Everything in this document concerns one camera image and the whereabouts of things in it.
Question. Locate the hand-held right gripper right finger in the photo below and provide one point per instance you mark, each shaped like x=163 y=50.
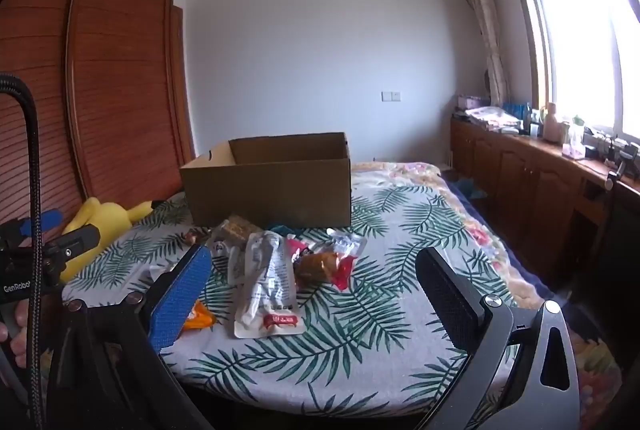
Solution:
x=447 y=305

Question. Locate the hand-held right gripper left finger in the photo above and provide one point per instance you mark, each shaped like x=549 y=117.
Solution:
x=180 y=300

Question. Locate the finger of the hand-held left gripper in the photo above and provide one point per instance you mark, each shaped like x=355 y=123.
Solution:
x=75 y=240
x=47 y=221

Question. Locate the orange snack packet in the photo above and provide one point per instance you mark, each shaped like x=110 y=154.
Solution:
x=200 y=317

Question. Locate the white packet with red stripe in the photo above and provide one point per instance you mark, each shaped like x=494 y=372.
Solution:
x=265 y=280

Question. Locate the clear granola bar packet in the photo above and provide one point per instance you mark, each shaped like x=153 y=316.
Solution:
x=235 y=230

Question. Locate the pink snack packet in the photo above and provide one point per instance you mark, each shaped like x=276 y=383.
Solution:
x=296 y=246

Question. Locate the brown cake red wrapper packet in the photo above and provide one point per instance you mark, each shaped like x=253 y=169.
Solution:
x=317 y=266

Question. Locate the brown cardboard box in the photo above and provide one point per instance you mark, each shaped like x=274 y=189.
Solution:
x=270 y=195

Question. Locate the person's left hand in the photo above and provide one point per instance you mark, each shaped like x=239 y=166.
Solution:
x=16 y=342

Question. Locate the yellow plush toy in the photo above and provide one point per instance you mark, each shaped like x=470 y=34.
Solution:
x=102 y=215

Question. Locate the leaf-printed bed sheet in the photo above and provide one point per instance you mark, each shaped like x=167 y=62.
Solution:
x=380 y=310

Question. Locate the dark blue quilt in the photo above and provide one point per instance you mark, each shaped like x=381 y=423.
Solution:
x=505 y=250

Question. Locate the teal cloth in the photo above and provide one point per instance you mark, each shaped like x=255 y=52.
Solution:
x=470 y=188

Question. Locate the floral blanket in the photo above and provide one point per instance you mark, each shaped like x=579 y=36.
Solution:
x=400 y=172

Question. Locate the low wooden cabinet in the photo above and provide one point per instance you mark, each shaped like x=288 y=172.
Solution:
x=525 y=180

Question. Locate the red-brown wooden wardrobe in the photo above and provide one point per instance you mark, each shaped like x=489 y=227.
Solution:
x=120 y=60

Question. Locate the stack of floral cloths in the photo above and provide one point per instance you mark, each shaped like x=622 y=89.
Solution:
x=492 y=116

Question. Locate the pink storage box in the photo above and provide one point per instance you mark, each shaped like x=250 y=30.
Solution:
x=471 y=102

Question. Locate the blue packets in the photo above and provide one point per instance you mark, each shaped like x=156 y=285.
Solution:
x=515 y=108

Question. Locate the pink bottle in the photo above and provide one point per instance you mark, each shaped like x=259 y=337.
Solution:
x=551 y=124

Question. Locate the dark hand fan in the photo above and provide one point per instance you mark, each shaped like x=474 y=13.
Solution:
x=486 y=81

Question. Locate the wooden framed window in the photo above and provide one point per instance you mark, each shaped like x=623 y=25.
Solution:
x=575 y=50

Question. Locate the patterned beige curtain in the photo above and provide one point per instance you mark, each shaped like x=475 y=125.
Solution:
x=482 y=20

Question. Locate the white wall socket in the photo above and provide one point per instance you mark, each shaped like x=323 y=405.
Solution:
x=391 y=96

